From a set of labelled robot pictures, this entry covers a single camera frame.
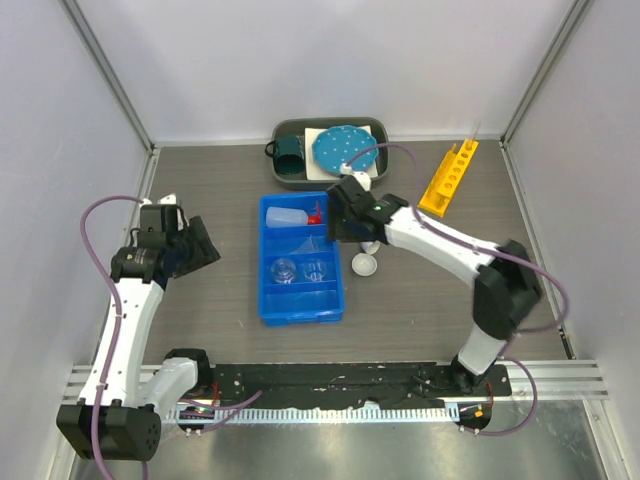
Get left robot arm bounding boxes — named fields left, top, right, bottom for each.
left=56, top=194, right=220, bottom=464

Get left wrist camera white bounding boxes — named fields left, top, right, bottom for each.
left=142, top=193, right=182, bottom=207

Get blue dotted plate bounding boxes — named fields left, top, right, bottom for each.
left=305, top=125, right=377, bottom=180

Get white squeeze bottle red cap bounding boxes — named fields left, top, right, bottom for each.
left=265, top=201, right=327, bottom=228

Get yellow test tube rack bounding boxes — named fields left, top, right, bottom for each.
left=418, top=138, right=479, bottom=218

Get white evaporating dish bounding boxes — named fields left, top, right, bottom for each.
left=351, top=253, right=378, bottom=277

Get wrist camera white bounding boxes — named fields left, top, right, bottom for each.
left=142, top=193, right=182, bottom=207
left=340, top=163, right=372, bottom=192

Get white slotted cable duct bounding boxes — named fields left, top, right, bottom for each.
left=163, top=402, right=459, bottom=429

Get clear plastic funnel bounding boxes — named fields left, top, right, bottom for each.
left=293, top=235, right=332, bottom=254

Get blue plastic divided bin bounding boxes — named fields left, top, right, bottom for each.
left=258, top=192, right=345, bottom=327

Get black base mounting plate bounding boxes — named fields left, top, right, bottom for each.
left=211, top=362, right=512, bottom=410

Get white square paper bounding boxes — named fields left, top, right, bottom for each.
left=303, top=118, right=387, bottom=181

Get clear glass test tube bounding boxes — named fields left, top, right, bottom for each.
left=468, top=120, right=482, bottom=145

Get grey plastic tray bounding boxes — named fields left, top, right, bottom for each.
left=264, top=117, right=389, bottom=191

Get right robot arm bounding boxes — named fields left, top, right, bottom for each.
left=326, top=174, right=542, bottom=395

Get clear round glass flask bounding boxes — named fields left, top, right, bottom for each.
left=269, top=257, right=298, bottom=285

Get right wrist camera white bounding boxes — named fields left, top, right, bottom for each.
left=340, top=163, right=372, bottom=192

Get dark green mug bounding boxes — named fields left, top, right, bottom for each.
left=264, top=135, right=305, bottom=176

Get clear plastic beaker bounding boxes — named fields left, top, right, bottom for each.
left=300, top=258, right=331, bottom=283

